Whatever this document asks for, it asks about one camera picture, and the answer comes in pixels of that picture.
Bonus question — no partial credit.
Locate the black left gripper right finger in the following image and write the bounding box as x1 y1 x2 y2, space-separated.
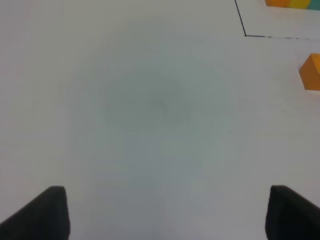
265 185 320 240

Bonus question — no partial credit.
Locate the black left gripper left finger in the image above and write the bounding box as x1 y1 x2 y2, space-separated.
0 186 70 240

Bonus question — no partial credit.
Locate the yellow template block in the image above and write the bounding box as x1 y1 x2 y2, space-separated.
288 0 311 9

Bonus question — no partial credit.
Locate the orange template block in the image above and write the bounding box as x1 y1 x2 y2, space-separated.
265 0 291 8

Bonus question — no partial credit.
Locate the green template block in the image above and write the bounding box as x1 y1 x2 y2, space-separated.
307 0 320 11

